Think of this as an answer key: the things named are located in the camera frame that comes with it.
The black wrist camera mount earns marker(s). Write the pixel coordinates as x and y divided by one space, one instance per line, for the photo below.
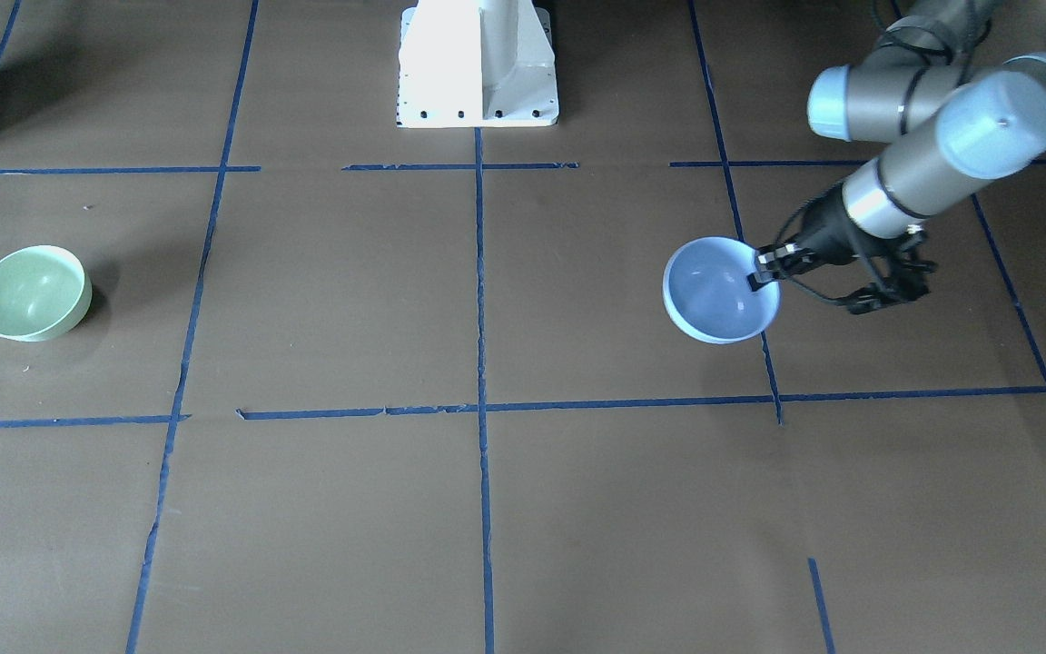
899 274

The blue bowl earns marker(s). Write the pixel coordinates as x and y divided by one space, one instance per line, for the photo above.
708 291

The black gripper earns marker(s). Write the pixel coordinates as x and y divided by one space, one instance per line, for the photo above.
825 231

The green bowl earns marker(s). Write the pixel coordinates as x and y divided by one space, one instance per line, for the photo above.
45 292

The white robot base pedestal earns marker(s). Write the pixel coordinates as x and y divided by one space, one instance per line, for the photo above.
476 64

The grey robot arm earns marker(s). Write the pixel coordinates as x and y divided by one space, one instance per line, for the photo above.
947 130

